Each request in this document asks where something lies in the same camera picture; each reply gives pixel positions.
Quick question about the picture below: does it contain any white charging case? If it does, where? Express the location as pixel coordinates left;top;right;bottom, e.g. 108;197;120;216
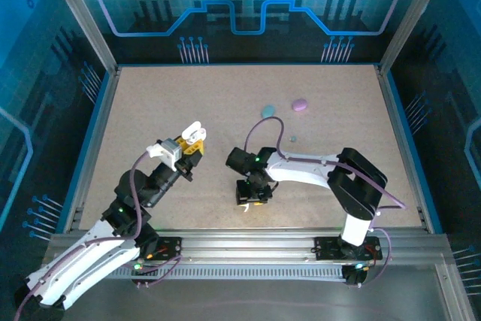
180;120;208;142

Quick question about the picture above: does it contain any small circuit board with LED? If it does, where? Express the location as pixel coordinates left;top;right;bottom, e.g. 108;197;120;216
343;262;371;288
130;260;159;289

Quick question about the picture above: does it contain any grey metal shelf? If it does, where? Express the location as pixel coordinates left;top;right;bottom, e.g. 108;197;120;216
24;253;476;321

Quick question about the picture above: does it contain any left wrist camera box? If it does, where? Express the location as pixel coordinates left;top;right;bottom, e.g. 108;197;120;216
145;136;186;171

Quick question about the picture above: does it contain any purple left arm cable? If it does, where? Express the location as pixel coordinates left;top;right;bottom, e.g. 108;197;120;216
14;151;184;321

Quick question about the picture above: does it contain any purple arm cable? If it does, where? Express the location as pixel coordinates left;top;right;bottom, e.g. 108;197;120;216
14;151;184;321
244;116;409;288

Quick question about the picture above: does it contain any aluminium mounting rail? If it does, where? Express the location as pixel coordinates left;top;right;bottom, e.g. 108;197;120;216
48;227;452;264

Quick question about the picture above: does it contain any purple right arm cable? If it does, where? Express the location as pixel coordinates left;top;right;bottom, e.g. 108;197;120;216
244;116;409;288

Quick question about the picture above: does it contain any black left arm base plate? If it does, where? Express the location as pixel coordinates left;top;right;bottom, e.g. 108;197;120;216
150;237;184;262

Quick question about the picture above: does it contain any slotted cable duct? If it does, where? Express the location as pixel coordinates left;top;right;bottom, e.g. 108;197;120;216
108;263;349;281

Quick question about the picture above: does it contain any aluminium side rail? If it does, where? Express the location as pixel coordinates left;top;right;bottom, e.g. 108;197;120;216
62;67;122;232
375;65;439;234

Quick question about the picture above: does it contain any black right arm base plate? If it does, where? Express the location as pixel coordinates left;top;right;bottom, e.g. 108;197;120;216
313;236;383;262

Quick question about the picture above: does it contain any aluminium frame post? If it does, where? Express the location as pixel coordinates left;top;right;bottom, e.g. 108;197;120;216
378;0;454;74
41;0;120;74

